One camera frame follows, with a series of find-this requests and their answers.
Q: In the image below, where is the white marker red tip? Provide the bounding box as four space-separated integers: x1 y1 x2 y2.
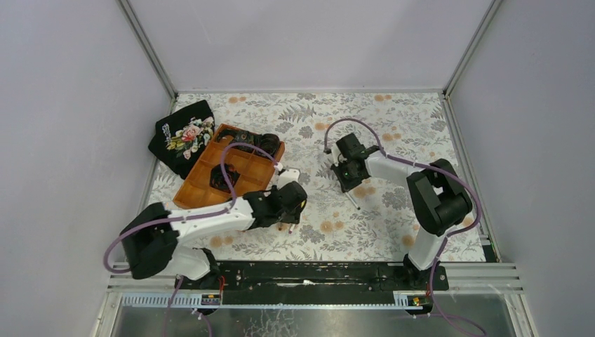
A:
345 192 361 211

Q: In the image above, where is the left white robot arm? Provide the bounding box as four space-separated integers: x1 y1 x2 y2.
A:
119 181 307 280

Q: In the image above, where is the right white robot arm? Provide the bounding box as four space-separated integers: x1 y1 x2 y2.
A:
324 133 473 271

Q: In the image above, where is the orange wooden divided tray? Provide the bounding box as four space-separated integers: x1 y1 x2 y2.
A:
173 124 285 209

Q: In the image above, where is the floral table mat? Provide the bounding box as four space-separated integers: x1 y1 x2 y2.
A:
175 93 457 261

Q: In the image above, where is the rolled dark tie back right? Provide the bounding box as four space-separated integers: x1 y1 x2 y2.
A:
256 133 281 157

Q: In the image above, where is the rolled dark tie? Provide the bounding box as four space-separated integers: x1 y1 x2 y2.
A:
256 133 281 157
216 128 260 145

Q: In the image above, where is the rolled tie black orange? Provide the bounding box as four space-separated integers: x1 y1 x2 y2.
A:
209 163 241 193

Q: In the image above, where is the rolled dark tie back left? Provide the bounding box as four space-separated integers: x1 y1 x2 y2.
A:
216 128 260 145

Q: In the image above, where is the black floral embroidered cloth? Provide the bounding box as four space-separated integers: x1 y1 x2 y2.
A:
148 100 215 179

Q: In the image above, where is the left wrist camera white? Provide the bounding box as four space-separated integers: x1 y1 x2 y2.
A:
274 162 300 189

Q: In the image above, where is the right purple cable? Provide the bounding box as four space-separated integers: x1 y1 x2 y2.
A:
323 118 486 337

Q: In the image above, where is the purple cable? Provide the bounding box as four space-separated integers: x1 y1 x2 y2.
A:
102 143 284 337
323 118 486 337

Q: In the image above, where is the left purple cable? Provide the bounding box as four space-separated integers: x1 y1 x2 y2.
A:
102 143 284 337

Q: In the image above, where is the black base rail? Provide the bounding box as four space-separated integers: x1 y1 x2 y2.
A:
163 260 449 308

